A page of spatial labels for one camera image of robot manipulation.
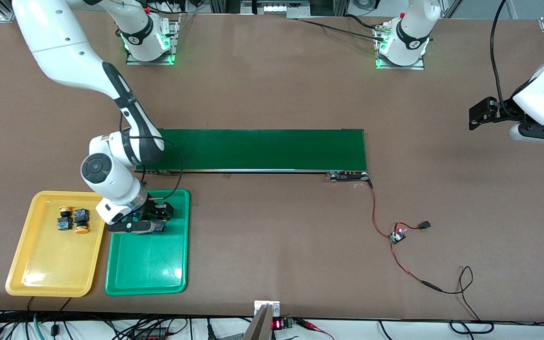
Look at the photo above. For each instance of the yellow plastic tray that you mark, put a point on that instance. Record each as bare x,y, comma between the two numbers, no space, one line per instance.
40,264

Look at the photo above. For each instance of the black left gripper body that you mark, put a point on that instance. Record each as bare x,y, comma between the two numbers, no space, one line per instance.
507,112

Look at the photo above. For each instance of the grey camera pole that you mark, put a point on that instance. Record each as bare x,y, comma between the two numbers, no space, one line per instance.
259,328

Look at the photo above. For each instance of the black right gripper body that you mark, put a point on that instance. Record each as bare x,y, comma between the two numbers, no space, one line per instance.
151,210

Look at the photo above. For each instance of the green push button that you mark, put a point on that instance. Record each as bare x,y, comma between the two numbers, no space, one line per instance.
159,228

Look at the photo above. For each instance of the green plastic tray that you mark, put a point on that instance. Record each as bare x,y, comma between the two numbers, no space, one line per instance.
149,264

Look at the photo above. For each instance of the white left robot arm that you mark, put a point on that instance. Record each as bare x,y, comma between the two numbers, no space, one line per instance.
541,94

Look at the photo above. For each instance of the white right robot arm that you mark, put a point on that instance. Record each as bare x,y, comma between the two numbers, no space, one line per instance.
111,174

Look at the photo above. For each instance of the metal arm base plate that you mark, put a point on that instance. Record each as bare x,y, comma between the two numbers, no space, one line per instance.
399,67
174,47

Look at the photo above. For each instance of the yellow push button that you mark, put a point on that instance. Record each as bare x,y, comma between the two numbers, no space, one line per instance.
65,223
81,216

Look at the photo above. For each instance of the small motor controller board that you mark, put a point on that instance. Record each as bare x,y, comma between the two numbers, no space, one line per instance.
398,236

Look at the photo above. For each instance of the red alligator clip lead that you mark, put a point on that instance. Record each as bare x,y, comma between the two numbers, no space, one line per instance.
307,324

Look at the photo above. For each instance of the green conveyor belt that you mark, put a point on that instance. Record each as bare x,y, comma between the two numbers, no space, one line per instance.
276,148

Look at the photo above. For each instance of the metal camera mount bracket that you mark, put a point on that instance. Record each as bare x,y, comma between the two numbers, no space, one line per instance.
274,306

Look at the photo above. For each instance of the red digit display module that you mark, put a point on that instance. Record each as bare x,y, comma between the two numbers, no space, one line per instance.
277,324

